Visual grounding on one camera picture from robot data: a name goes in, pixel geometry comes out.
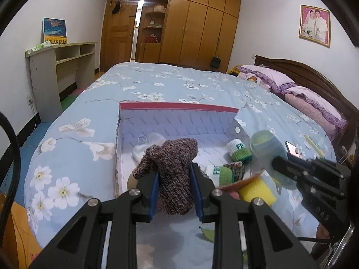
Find light blue cloth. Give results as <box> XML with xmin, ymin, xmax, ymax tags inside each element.
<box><xmin>250</xmin><ymin>130</ymin><xmax>298</xmax><ymax>189</ymax></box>

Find cartoon print pillow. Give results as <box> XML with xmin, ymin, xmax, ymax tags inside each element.
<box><xmin>245</xmin><ymin>74</ymin><xmax>265</xmax><ymax>87</ymax></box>

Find green white pack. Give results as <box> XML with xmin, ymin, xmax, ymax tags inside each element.
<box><xmin>26</xmin><ymin>41</ymin><xmax>52</xmax><ymax>53</ymax></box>

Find wooden wardrobe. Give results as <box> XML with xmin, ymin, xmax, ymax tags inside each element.
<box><xmin>101</xmin><ymin>0</ymin><xmax>242</xmax><ymax>72</ymax></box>

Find yellow flat item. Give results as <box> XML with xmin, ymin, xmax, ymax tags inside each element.
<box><xmin>304</xmin><ymin>134</ymin><xmax>326</xmax><ymax>156</ymax></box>

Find framed wall photo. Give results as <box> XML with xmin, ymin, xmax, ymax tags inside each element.
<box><xmin>299</xmin><ymin>5</ymin><xmax>331</xmax><ymax>48</ymax></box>

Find person's right hand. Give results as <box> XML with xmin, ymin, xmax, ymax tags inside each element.
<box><xmin>316</xmin><ymin>222</ymin><xmax>337</xmax><ymax>240</ymax></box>

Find dark wooden headboard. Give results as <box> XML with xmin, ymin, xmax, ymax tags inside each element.
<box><xmin>254</xmin><ymin>55</ymin><xmax>355</xmax><ymax>146</ymax></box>

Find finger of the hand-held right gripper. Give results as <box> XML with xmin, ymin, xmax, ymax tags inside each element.
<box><xmin>271</xmin><ymin>156</ymin><xmax>309</xmax><ymax>187</ymax></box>
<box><xmin>287</xmin><ymin>153</ymin><xmax>317</xmax><ymax>165</ymax></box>

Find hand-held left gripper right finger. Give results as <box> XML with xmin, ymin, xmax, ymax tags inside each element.
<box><xmin>190</xmin><ymin>162</ymin><xmax>310</xmax><ymax>269</ymax></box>

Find smartphone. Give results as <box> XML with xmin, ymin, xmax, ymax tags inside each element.
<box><xmin>285</xmin><ymin>141</ymin><xmax>302</xmax><ymax>159</ymax></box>

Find black cable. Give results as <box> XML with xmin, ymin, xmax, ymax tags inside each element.
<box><xmin>0</xmin><ymin>112</ymin><xmax>21</xmax><ymax>199</ymax></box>

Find wooden door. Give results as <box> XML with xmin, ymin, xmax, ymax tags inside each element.
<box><xmin>101</xmin><ymin>0</ymin><xmax>138</xmax><ymax>72</ymax></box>

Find blue yellow painting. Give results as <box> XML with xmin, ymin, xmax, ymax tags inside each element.
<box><xmin>43</xmin><ymin>17</ymin><xmax>68</xmax><ymax>45</ymax></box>

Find white green sock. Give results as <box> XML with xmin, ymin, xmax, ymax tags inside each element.
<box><xmin>206</xmin><ymin>165</ymin><xmax>233</xmax><ymax>187</ymax></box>
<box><xmin>227</xmin><ymin>139</ymin><xmax>253</xmax><ymax>164</ymax></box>

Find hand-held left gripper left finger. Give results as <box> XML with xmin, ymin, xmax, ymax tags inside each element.
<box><xmin>28</xmin><ymin>169</ymin><xmax>160</xmax><ymax>269</ymax></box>

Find blue floral blanket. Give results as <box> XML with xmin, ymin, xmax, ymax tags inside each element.
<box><xmin>24</xmin><ymin>62</ymin><xmax>337</xmax><ymax>248</ymax></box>

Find grey shelf desk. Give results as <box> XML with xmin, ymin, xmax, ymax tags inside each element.
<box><xmin>26</xmin><ymin>42</ymin><xmax>99</xmax><ymax>122</ymax></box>

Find purple ruffled pillow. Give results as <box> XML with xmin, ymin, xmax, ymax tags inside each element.
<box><xmin>283</xmin><ymin>86</ymin><xmax>347</xmax><ymax>129</ymax></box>
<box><xmin>238</xmin><ymin>65</ymin><xmax>295</xmax><ymax>94</ymax></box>

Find pink pillow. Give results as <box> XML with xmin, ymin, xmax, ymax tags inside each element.
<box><xmin>285</xmin><ymin>94</ymin><xmax>337</xmax><ymax>141</ymax></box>

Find yellow sponge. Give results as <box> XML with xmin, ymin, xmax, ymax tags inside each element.
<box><xmin>238</xmin><ymin>178</ymin><xmax>278</xmax><ymax>206</ymax></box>

